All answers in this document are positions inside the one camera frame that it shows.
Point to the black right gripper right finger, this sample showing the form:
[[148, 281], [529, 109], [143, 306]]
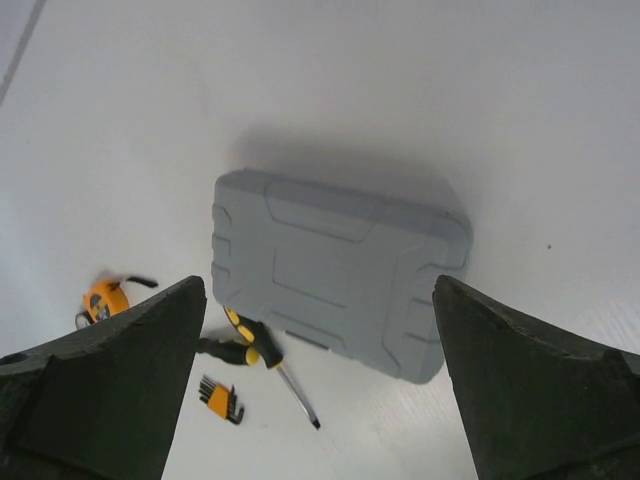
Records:
[[536, 401]]

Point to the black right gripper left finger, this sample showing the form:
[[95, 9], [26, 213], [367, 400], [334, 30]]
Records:
[[102, 402]]

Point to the grey plastic tool case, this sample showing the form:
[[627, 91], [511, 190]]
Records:
[[348, 271]]

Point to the orange tape measure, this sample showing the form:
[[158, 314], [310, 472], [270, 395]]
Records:
[[106, 298]]

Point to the hex key set orange holder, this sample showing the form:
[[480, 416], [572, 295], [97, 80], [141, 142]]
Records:
[[220, 400]]

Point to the phillips screwdriver black yellow handle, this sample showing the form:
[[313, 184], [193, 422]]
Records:
[[229, 351]]

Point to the flathead screwdriver black yellow handle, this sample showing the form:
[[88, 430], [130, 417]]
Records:
[[258, 336]]

